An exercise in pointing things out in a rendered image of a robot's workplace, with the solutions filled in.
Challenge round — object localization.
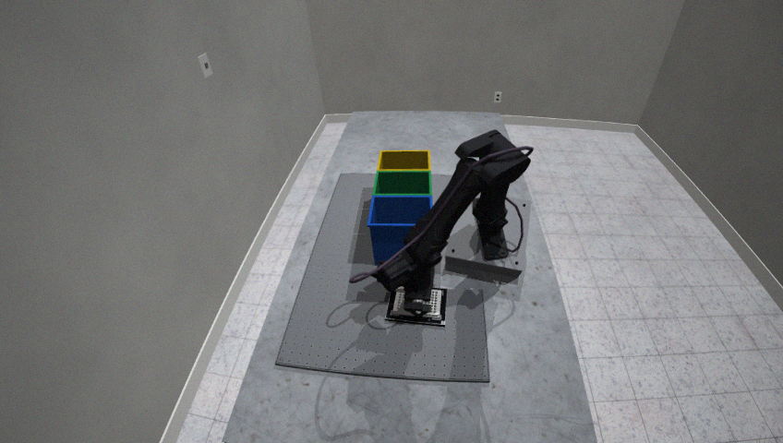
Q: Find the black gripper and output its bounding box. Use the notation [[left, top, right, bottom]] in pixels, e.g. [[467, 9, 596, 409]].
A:
[[404, 267, 435, 317]]

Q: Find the white well plate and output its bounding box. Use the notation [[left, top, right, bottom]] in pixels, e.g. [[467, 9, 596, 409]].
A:
[[392, 286, 441, 318]]

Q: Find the blue bin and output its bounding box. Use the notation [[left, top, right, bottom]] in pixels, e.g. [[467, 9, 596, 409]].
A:
[[367, 196, 433, 266]]

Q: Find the yellow bin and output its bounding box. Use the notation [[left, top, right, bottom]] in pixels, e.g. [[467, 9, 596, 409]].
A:
[[377, 150, 431, 171]]

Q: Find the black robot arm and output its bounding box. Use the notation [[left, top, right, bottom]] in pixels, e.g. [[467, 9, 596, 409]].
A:
[[376, 129, 531, 293]]

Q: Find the green bin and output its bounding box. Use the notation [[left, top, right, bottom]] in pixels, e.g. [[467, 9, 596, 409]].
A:
[[372, 171, 432, 196]]

